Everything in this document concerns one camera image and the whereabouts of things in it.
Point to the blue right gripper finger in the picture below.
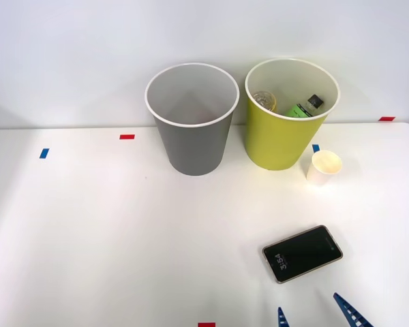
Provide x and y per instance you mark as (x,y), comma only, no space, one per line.
(352,313)
(281,320)

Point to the yellow label plastic bottle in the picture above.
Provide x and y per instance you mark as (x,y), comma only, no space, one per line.
(265,99)

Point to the black smartphone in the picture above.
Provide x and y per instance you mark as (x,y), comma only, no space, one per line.
(303,253)

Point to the white paper cup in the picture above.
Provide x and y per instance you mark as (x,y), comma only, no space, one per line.
(318,173)

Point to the yellow-green plastic waste bin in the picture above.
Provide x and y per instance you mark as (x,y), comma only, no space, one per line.
(276,139)

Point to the grey plastic waste bin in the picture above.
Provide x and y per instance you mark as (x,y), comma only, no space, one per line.
(194,150)

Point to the green label plastic bottle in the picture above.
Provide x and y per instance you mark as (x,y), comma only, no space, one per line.
(301,109)

